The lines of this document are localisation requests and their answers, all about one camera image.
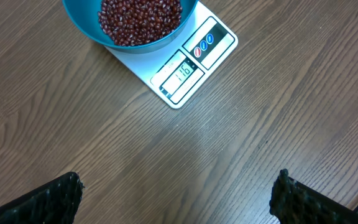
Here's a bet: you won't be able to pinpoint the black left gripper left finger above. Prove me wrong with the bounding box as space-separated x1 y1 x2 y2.
0 172 85 224

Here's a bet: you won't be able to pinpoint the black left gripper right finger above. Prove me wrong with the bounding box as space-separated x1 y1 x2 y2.
269 169 358 224

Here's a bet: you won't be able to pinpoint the white kitchen scale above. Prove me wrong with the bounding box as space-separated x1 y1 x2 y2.
108 2 238 109

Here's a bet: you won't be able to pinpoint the blue bowl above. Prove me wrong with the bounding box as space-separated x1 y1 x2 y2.
63 0 198 54

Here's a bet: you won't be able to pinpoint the red beans in bowl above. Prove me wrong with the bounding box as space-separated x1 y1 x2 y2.
98 0 183 47

